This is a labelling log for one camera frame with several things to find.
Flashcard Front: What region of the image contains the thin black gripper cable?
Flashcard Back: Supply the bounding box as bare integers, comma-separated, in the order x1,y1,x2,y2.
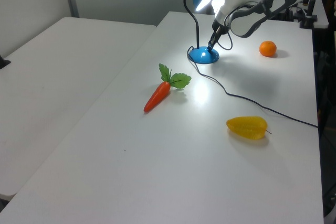
216,26,234,51

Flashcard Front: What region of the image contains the blue desk lamp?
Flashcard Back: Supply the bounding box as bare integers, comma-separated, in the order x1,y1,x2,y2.
183,0,220,65

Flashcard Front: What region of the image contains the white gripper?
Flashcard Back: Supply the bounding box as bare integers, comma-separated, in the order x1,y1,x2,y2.
207,18,227,51

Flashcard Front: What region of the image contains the yellow starfruit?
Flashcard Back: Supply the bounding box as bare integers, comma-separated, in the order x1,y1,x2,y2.
226,115,272,141

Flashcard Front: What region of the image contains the orange mandarin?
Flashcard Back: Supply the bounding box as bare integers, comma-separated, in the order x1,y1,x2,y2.
258,40,278,58

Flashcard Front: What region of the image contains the black lamp power cable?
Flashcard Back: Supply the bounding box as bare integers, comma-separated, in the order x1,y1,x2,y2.
186,46,319,129

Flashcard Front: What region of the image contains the black clamp with post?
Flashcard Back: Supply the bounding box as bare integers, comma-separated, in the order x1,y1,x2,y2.
300,0,319,29

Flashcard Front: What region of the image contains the orange carrot with green leaves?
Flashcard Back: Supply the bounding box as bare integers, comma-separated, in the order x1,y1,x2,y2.
143,63,192,113

